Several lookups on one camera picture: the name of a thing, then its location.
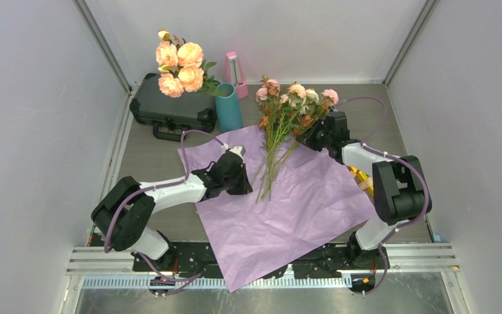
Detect pink metronome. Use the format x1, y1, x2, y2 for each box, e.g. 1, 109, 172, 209
224, 51, 249, 99

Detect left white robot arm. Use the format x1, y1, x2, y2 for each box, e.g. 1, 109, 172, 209
91, 146, 252, 271

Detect purple and pink wrapping paper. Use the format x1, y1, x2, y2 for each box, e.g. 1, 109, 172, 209
178, 126, 375, 292

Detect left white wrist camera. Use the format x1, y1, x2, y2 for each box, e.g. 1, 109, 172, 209
222, 144, 246, 162

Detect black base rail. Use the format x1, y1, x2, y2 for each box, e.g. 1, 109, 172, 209
151, 242, 389, 279

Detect pink flower bouquet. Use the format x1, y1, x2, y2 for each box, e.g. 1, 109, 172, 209
255, 76, 339, 202

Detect black carrying case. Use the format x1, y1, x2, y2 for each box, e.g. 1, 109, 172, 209
129, 73, 217, 141

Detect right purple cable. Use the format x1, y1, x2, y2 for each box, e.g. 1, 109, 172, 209
335, 96, 431, 298

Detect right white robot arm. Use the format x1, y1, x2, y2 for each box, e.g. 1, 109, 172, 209
296, 111, 432, 269

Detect peach artificial roses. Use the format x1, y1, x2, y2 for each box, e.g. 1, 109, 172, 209
156, 29, 220, 98

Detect teal vase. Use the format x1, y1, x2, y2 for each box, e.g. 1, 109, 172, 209
216, 82, 243, 133

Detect yellow window block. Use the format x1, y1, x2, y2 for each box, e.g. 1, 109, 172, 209
348, 167, 374, 197

